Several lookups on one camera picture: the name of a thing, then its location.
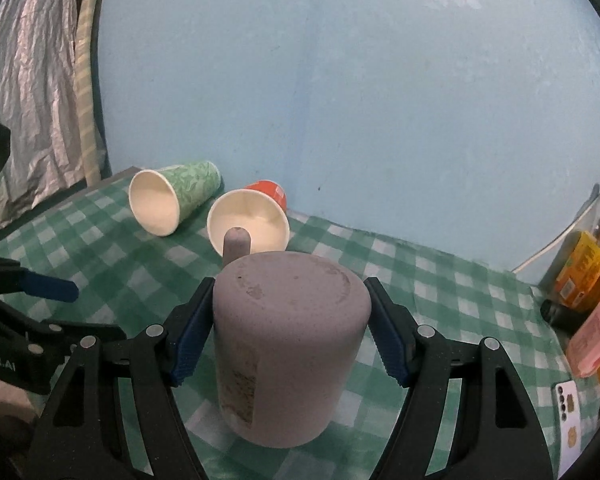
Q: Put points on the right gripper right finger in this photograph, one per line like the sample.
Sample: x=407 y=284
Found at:
x=496 y=432

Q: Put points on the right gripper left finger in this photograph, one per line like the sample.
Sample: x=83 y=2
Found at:
x=112 y=413

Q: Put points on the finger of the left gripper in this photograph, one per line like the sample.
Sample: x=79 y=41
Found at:
x=16 y=278

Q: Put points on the pink plastic mug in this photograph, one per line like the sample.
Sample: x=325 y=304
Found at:
x=287 y=328

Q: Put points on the green patterned paper cup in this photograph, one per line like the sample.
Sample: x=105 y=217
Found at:
x=161 y=199

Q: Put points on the red paper cup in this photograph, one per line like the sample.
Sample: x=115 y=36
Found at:
x=254 y=211

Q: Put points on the person's left hand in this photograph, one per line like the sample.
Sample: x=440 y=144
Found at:
x=15 y=402

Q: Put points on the white smartphone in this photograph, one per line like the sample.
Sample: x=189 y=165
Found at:
x=569 y=418

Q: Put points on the green checkered tablecloth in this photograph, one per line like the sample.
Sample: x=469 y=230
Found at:
x=131 y=279

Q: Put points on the black round object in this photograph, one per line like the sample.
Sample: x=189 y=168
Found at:
x=562 y=318

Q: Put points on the pink bottle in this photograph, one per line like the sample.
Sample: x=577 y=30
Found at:
x=583 y=350

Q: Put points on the silver foil curtain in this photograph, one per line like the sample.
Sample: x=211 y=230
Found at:
x=38 y=102

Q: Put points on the beige striped pole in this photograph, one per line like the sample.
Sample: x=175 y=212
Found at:
x=92 y=151

